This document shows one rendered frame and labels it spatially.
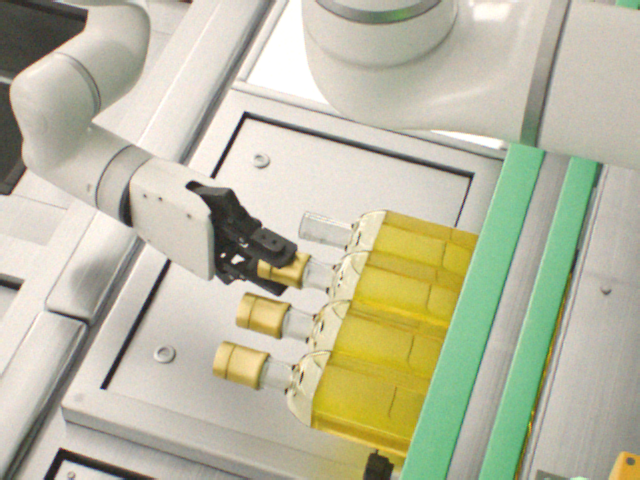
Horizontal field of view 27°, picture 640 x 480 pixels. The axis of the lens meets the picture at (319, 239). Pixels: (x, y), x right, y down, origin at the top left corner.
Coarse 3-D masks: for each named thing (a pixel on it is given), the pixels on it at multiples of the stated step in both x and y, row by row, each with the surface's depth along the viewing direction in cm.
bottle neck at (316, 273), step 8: (312, 264) 123; (320, 264) 123; (328, 264) 123; (304, 272) 123; (312, 272) 123; (320, 272) 123; (328, 272) 123; (304, 280) 123; (312, 280) 123; (320, 280) 123; (312, 288) 124; (320, 288) 123
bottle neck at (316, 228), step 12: (312, 216) 127; (324, 216) 128; (300, 228) 127; (312, 228) 127; (324, 228) 127; (336, 228) 127; (348, 228) 127; (312, 240) 128; (324, 240) 127; (336, 240) 127
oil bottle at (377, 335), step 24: (336, 312) 119; (360, 312) 119; (384, 312) 119; (312, 336) 118; (336, 336) 117; (360, 336) 117; (384, 336) 117; (408, 336) 117; (432, 336) 117; (384, 360) 116; (408, 360) 116; (432, 360) 116
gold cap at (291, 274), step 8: (296, 256) 123; (304, 256) 123; (264, 264) 123; (288, 264) 123; (296, 264) 123; (304, 264) 123; (264, 272) 124; (272, 272) 123; (280, 272) 123; (288, 272) 123; (296, 272) 123; (272, 280) 124; (280, 280) 124; (288, 280) 123; (296, 280) 123; (296, 288) 124
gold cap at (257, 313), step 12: (252, 300) 120; (264, 300) 120; (276, 300) 121; (240, 312) 120; (252, 312) 120; (264, 312) 120; (276, 312) 120; (240, 324) 121; (252, 324) 120; (264, 324) 120; (276, 324) 119; (276, 336) 120
